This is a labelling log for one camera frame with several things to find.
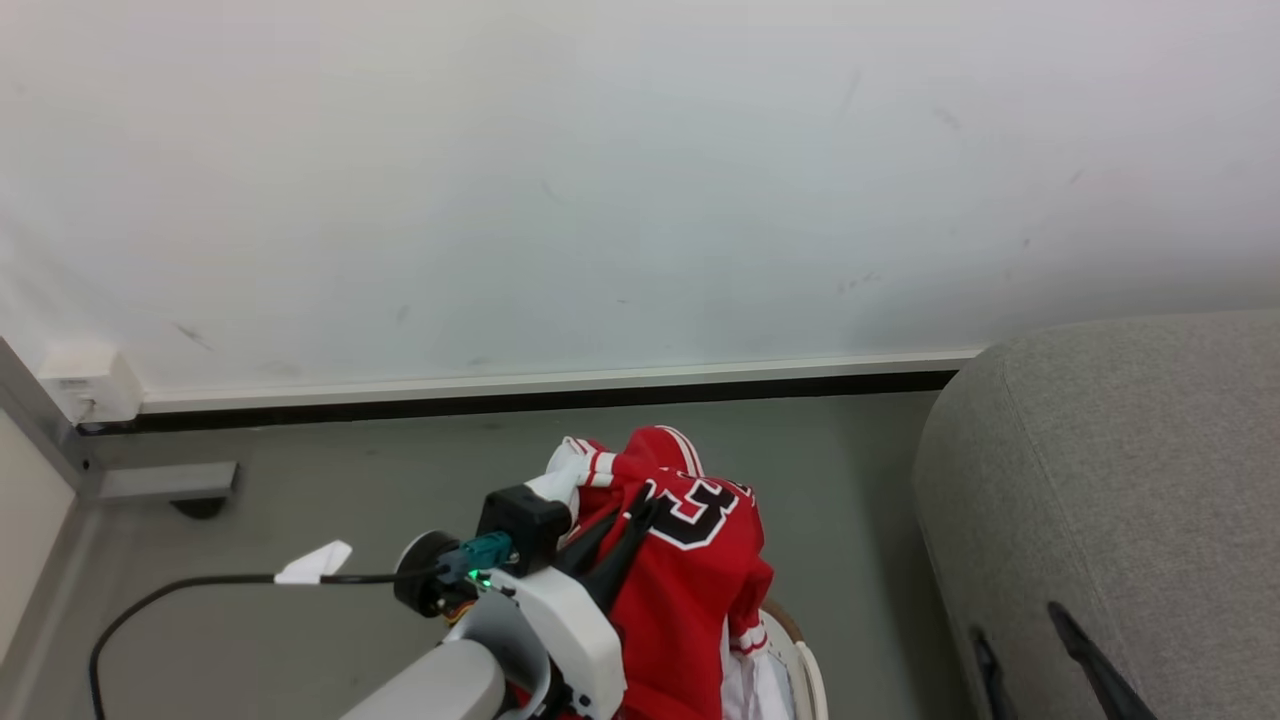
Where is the white black wall baseboard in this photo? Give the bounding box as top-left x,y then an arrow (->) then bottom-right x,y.
78,348 -> 989,437

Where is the thin black cable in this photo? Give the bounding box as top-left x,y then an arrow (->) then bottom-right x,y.
88,568 -> 443,720

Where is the teal cable connector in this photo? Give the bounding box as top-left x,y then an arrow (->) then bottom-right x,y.
436,532 -> 517,584

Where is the grey fabric sofa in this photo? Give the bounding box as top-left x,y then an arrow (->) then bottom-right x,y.
911,309 -> 1280,720

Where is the white laundry basket wooden rim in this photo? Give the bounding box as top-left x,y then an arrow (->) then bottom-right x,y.
760,598 -> 831,720

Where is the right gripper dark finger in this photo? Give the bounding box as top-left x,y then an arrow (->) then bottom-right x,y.
969,626 -> 1005,720
1047,600 -> 1161,720

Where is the grey metal frame leg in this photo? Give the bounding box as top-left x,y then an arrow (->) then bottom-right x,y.
0,336 -> 241,521

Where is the white wall junction box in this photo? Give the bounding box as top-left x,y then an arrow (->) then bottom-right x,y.
38,343 -> 145,426

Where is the white paper cable tag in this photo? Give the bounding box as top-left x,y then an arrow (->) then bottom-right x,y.
273,540 -> 354,586

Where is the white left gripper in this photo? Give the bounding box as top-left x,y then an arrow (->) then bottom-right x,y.
478,486 -> 665,720

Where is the white clothing piece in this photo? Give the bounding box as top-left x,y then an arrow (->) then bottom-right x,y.
720,640 -> 801,720

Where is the red numbered sports jersey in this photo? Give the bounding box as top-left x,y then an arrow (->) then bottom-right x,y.
543,425 -> 777,720

